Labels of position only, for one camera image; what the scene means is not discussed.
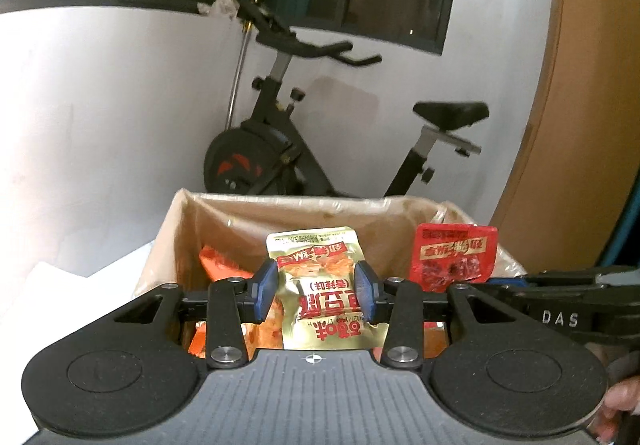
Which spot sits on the red snack packet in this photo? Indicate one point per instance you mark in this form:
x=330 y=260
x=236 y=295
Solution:
x=450 y=255

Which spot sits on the person's right hand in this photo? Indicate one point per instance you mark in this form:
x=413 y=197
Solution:
x=620 y=395

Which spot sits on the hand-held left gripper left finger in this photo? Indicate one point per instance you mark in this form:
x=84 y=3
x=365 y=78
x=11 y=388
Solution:
x=265 y=294

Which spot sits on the crumpled white plastic bag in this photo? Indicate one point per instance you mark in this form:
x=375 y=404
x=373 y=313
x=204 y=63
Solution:
x=220 y=6

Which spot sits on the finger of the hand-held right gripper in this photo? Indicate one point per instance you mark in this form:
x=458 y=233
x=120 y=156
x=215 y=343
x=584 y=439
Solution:
x=510 y=287
x=565 y=275

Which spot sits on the gold snack packet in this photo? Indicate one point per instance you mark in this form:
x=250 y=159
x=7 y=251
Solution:
x=320 y=275

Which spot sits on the cardboard box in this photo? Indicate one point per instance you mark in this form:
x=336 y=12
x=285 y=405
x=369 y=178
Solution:
x=190 y=255

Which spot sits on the black exercise bike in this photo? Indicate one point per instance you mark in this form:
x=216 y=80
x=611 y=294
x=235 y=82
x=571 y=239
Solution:
x=265 y=145

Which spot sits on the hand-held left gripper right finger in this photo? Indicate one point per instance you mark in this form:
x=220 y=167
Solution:
x=366 y=296

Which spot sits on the clear plastic liner bag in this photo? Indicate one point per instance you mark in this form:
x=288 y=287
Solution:
x=325 y=210

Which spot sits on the metal pole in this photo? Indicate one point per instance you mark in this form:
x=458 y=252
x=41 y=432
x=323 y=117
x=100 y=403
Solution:
x=235 y=80

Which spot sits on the wooden wardrobe panel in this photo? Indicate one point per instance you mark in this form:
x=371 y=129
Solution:
x=575 y=100

